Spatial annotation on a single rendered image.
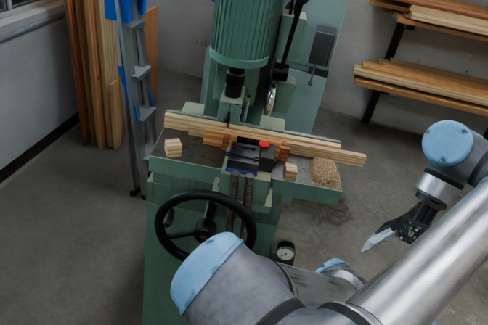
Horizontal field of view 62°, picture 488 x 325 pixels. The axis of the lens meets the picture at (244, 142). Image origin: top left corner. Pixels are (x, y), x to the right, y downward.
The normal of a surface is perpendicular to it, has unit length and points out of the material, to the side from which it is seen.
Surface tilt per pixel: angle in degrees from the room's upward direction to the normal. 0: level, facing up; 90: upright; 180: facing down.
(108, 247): 0
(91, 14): 87
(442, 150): 60
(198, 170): 90
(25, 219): 0
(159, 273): 90
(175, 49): 90
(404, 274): 15
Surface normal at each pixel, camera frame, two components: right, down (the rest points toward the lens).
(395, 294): 0.03, -0.85
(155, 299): -0.10, 0.53
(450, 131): -0.62, -0.22
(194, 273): -0.40, -0.45
